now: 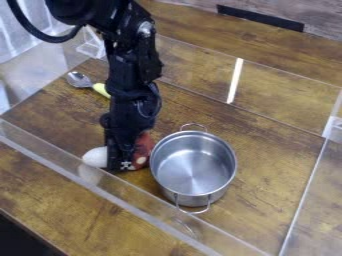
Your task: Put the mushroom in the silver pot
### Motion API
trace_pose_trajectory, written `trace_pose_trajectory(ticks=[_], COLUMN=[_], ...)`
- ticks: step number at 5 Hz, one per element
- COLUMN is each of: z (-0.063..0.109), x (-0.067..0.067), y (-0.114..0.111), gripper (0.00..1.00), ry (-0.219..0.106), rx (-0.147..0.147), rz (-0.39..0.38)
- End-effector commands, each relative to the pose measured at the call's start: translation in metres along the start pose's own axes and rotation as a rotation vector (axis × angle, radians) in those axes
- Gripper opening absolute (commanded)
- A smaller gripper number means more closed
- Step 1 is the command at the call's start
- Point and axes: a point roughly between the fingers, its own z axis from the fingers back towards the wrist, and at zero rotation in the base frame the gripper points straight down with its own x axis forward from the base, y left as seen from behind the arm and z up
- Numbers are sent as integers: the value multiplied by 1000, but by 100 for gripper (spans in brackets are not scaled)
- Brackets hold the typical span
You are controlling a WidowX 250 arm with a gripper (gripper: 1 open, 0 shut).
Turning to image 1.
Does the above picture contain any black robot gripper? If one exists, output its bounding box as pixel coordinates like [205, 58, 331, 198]
[100, 83, 161, 172]

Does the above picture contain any silver metal pot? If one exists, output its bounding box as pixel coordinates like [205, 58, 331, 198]
[149, 123, 237, 214]

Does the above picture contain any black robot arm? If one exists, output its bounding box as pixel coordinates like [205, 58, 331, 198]
[45, 0, 162, 171]

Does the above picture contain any clear acrylic front barrier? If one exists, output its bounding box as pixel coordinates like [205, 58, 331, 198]
[0, 118, 269, 256]

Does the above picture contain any clear acrylic barrier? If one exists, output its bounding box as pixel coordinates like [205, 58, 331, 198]
[0, 118, 269, 256]
[279, 91, 342, 256]

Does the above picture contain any black strip on table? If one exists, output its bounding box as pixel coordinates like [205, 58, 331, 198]
[216, 4, 304, 32]

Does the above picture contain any clear acrylic right barrier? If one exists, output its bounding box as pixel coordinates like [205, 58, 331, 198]
[279, 91, 342, 256]

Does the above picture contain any spoon with yellow handle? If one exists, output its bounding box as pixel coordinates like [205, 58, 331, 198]
[66, 71, 110, 98]

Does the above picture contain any clear acrylic triangle bracket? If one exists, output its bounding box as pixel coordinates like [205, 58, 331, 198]
[75, 27, 105, 59]

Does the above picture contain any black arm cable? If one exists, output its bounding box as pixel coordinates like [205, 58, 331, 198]
[5, 0, 85, 44]

